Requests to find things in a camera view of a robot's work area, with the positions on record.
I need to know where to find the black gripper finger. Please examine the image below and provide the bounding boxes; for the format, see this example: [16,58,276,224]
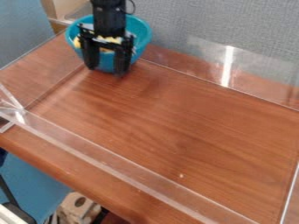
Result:
[78,34,98,70]
[113,40,133,76]

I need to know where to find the wooden block with hole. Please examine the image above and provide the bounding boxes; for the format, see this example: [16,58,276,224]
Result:
[57,192,101,224]

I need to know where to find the blue plastic bowl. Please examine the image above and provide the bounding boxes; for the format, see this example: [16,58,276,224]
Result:
[64,15,152,73]

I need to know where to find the wooden shelf in background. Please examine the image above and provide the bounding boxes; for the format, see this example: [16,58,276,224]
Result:
[41,0,90,33]

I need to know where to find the clear acrylic table barrier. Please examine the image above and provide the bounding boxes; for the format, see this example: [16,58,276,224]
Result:
[0,35,299,224]

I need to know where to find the yellow toy banana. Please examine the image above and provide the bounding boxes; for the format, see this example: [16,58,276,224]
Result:
[72,35,121,53]

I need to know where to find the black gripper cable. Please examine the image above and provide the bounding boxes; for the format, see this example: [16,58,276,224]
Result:
[125,0,136,16]

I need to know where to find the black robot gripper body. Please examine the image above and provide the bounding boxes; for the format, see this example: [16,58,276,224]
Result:
[78,0,133,47]

